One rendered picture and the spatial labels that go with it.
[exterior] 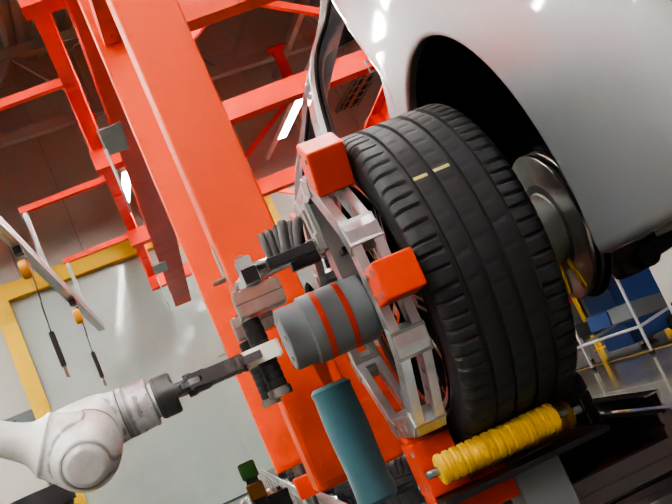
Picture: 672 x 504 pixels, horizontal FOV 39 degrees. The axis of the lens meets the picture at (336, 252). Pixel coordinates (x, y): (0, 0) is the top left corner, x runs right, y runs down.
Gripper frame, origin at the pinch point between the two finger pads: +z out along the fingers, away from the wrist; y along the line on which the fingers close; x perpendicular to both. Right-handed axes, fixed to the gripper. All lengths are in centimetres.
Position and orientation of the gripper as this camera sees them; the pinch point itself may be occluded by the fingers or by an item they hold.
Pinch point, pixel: (262, 354)
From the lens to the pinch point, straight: 173.2
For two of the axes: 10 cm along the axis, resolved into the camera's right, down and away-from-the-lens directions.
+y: 1.1, -2.0, -9.7
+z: 9.1, -3.8, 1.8
